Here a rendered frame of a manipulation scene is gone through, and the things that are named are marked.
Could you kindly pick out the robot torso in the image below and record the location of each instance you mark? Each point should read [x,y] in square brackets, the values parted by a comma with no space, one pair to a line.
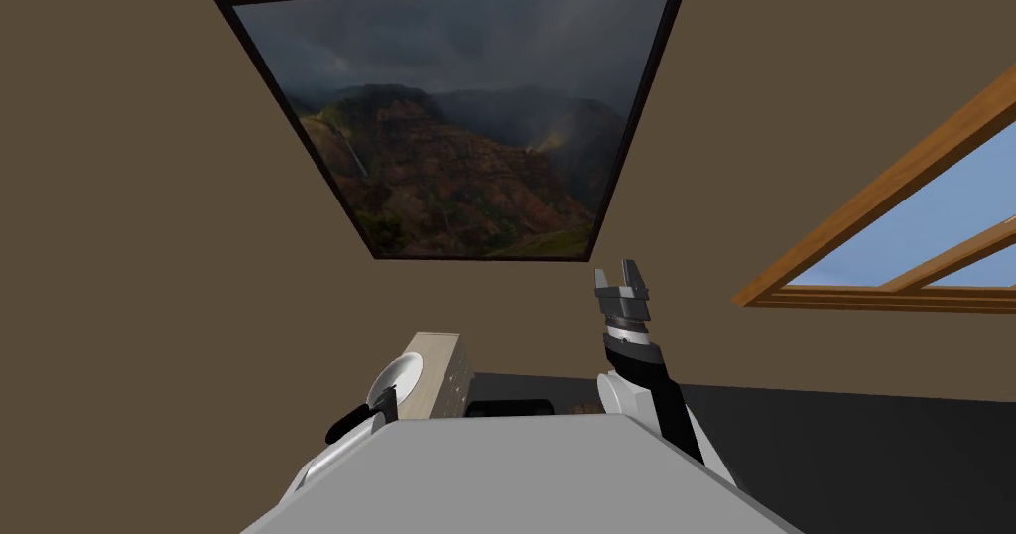
[516,478]

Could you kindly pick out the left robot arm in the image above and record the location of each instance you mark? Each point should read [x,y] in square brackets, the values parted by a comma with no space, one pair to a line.
[355,423]

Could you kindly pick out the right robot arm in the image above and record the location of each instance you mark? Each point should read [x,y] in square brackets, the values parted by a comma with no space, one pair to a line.
[639,367]

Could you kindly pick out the wooden framed window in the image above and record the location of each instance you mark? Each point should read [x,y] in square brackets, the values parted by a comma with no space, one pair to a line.
[913,232]

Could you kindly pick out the black framed mountain landscape picture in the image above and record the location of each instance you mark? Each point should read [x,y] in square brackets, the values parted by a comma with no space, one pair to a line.
[468,137]

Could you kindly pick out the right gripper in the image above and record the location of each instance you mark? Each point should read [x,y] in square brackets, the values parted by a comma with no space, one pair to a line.
[625,304]

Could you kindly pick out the beige drawer cabinet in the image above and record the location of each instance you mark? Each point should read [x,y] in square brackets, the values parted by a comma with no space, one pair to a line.
[444,371]

